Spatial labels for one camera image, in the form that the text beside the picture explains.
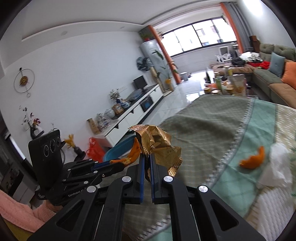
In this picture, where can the cluttered coffee table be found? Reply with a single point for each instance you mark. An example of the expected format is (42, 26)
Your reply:
(227, 82)

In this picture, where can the orange plastic bag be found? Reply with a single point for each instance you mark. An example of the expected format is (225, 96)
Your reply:
(95, 151)

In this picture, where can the pink sleeved left forearm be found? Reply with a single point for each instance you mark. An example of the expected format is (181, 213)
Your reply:
(23, 216)

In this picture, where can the gold foil wrapper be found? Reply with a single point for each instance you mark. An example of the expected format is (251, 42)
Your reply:
(153, 140)

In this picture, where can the blue cushion far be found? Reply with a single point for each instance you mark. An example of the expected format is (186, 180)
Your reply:
(277, 64)

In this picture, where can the white tissue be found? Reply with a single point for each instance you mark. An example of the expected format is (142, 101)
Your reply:
(277, 172)

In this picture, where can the white black tv cabinet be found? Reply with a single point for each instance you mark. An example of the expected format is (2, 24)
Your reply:
(132, 116)

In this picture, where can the black plant stand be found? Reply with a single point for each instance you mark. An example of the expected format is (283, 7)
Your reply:
(36, 132)

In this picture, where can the large leafy potted plant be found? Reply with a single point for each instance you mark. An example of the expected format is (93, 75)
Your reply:
(163, 71)

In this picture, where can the green brown sectional sofa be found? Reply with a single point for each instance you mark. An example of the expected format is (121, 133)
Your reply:
(275, 83)

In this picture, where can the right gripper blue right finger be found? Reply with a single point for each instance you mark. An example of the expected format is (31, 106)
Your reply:
(197, 213)

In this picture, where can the orange cushion far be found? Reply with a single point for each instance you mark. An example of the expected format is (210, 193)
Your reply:
(289, 76)

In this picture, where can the orange peel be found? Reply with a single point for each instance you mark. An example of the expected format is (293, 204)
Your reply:
(132, 156)

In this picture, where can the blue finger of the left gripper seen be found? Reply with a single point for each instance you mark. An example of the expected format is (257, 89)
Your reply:
(102, 166)

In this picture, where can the left orange curtain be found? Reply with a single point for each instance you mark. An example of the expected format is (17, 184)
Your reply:
(171, 63)

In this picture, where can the white office chair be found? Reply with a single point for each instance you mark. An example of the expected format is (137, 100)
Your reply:
(224, 54)

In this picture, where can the white standing air conditioner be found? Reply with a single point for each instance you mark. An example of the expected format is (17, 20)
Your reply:
(152, 50)

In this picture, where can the round wall clock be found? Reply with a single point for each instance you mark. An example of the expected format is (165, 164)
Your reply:
(24, 81)

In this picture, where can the small black monitor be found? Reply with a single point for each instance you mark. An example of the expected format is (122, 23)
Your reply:
(140, 83)

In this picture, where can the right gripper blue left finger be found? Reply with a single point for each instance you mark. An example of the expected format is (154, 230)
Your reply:
(96, 213)

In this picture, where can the patterned tablecloth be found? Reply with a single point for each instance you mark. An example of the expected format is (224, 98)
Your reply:
(225, 143)

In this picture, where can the teal plastic trash bin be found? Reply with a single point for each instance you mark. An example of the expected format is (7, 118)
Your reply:
(119, 149)

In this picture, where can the right orange grey curtain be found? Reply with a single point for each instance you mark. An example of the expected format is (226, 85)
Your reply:
(239, 25)

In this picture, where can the person's left hand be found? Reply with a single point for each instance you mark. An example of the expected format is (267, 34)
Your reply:
(52, 207)

